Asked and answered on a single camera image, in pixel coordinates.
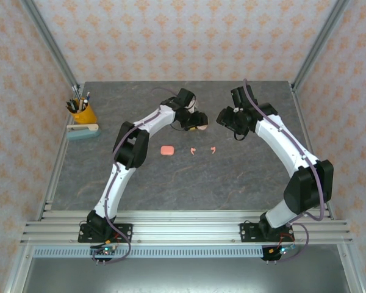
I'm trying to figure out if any aluminium mounting rail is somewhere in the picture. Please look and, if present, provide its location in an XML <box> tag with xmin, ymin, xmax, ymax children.
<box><xmin>20</xmin><ymin>209</ymin><xmax>354</xmax><ymax>245</ymax></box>

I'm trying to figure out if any aluminium frame post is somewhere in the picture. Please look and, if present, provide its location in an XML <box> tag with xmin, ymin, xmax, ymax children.
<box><xmin>20</xmin><ymin>0</ymin><xmax>84</xmax><ymax>92</ymax></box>
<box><xmin>291</xmin><ymin>0</ymin><xmax>353</xmax><ymax>92</ymax></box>

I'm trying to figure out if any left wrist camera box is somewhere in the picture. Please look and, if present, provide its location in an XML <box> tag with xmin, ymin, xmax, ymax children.
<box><xmin>184</xmin><ymin>98</ymin><xmax>199</xmax><ymax>113</ymax></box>

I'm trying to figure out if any small circuit board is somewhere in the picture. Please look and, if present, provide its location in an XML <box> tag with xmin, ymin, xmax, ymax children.
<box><xmin>262</xmin><ymin>244</ymin><xmax>296</xmax><ymax>263</ymax></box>
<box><xmin>90</xmin><ymin>244</ymin><xmax>120</xmax><ymax>266</ymax></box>

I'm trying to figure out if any thin black cable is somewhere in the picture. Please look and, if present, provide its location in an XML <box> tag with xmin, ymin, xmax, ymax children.
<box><xmin>231</xmin><ymin>129</ymin><xmax>248</xmax><ymax>142</ymax></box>

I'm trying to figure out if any teal and beige stapler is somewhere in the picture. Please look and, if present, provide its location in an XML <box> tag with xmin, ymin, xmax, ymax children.
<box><xmin>66</xmin><ymin>123</ymin><xmax>102</xmax><ymax>141</ymax></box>

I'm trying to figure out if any grey metal panel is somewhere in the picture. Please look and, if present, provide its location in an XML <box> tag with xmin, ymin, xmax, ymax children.
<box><xmin>16</xmin><ymin>256</ymin><xmax>359</xmax><ymax>293</ymax></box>

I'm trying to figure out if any yellow pen holder cup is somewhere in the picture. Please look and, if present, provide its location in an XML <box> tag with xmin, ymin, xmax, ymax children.
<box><xmin>67</xmin><ymin>97</ymin><xmax>98</xmax><ymax>125</ymax></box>

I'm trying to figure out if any slotted grey cable duct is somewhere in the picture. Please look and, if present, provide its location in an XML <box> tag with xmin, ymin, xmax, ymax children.
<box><xmin>32</xmin><ymin>247</ymin><xmax>265</xmax><ymax>259</ymax></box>

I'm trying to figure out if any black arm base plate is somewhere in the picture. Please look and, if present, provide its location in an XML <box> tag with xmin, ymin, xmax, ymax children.
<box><xmin>77</xmin><ymin>223</ymin><xmax>134</xmax><ymax>244</ymax></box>
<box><xmin>239</xmin><ymin>222</ymin><xmax>295</xmax><ymax>244</ymax></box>

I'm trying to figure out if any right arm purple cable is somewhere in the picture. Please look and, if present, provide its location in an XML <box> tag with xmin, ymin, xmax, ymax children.
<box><xmin>242</xmin><ymin>78</ymin><xmax>328</xmax><ymax>263</ymax></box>

